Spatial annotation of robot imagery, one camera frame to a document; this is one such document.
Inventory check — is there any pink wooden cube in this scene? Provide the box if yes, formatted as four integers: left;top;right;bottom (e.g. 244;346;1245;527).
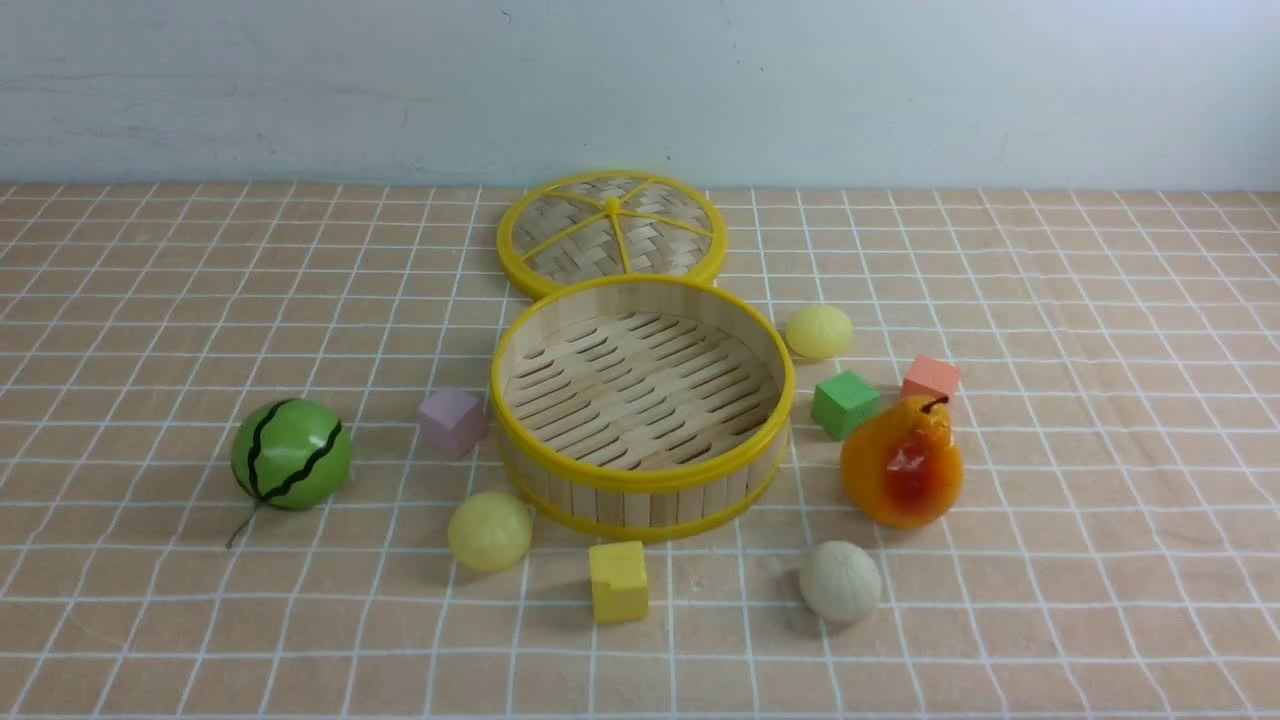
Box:
899;355;963;398

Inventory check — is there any checkered orange tablecloth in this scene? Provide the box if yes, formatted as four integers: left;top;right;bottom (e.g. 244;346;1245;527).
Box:
1;183;1279;719

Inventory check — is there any green toy watermelon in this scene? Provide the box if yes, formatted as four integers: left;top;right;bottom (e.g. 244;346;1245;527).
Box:
225;397;352;550

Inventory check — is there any yellow bun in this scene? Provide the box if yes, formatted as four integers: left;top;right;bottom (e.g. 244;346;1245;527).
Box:
783;304;854;361
447;491;532;573

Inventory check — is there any white bun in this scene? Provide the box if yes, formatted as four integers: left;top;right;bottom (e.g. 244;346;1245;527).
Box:
797;539;883;625

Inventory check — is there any purple wooden cube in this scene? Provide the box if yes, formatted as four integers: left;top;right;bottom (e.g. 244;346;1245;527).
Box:
419;388;488;459

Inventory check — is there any green wooden cube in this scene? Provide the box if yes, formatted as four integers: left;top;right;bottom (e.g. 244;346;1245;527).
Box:
810;370;881;442

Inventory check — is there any orange toy pear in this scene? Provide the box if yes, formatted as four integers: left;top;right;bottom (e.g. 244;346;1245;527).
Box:
840;395;965;530

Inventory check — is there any yellow wooden cube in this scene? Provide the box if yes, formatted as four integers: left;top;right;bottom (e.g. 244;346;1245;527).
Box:
588;539;650;625

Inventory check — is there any bamboo steamer tray yellow rim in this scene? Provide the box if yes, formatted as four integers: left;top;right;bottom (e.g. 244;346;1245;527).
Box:
490;275;796;543

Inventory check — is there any woven bamboo steamer lid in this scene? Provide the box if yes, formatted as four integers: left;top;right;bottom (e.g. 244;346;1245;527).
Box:
495;170;728;299

